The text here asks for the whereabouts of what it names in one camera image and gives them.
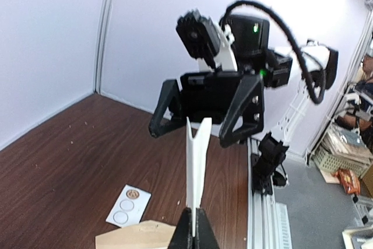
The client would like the person in background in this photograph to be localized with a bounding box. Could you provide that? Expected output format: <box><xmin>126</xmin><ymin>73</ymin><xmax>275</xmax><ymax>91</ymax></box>
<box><xmin>335</xmin><ymin>40</ymin><xmax>372</xmax><ymax>132</ymax></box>

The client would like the orange snack packet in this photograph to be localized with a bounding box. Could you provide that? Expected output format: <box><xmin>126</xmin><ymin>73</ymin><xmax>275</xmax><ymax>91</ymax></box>
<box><xmin>337</xmin><ymin>169</ymin><xmax>361</xmax><ymax>195</ymax></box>

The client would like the white sticker sheet with seal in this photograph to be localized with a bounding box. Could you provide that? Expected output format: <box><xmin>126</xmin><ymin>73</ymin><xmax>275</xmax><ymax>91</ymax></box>
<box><xmin>105</xmin><ymin>185</ymin><xmax>152</xmax><ymax>227</ymax></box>

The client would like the cream letter paper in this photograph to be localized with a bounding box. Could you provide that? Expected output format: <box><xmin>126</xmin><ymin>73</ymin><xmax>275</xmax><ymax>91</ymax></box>
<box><xmin>186</xmin><ymin>117</ymin><xmax>212</xmax><ymax>237</ymax></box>

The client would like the left aluminium frame post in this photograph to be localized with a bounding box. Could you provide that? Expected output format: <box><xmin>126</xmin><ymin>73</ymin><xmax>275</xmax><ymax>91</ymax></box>
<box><xmin>93</xmin><ymin>0</ymin><xmax>113</xmax><ymax>94</ymax></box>

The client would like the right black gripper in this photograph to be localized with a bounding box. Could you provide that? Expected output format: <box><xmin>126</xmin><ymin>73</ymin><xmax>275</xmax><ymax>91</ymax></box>
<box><xmin>149</xmin><ymin>71</ymin><xmax>264</xmax><ymax>148</ymax></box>

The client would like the brown kraft envelope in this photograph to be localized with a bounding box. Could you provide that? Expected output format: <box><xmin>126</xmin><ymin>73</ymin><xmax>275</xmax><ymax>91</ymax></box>
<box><xmin>95</xmin><ymin>220</ymin><xmax>175</xmax><ymax>249</ymax></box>

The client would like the front aluminium rail base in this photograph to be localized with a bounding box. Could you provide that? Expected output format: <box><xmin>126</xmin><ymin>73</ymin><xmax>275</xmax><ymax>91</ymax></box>
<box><xmin>247</xmin><ymin>138</ymin><xmax>293</xmax><ymax>249</ymax></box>

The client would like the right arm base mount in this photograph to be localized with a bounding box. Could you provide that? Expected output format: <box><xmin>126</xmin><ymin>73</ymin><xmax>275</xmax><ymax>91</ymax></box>
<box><xmin>251</xmin><ymin>132</ymin><xmax>288</xmax><ymax>195</ymax></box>

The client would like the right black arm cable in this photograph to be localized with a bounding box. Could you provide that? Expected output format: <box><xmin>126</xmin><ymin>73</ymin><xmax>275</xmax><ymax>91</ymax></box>
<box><xmin>222</xmin><ymin>0</ymin><xmax>327</xmax><ymax>104</ymax></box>

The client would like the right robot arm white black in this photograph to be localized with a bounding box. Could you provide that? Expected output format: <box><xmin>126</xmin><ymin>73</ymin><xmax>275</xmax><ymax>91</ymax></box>
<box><xmin>149</xmin><ymin>10</ymin><xmax>297</xmax><ymax>148</ymax></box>

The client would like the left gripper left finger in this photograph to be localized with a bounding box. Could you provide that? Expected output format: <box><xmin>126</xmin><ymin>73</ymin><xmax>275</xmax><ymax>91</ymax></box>
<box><xmin>167</xmin><ymin>208</ymin><xmax>194</xmax><ymax>249</ymax></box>

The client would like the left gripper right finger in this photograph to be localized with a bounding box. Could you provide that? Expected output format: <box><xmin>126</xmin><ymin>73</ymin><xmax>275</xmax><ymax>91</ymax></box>
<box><xmin>193</xmin><ymin>208</ymin><xmax>219</xmax><ymax>249</ymax></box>

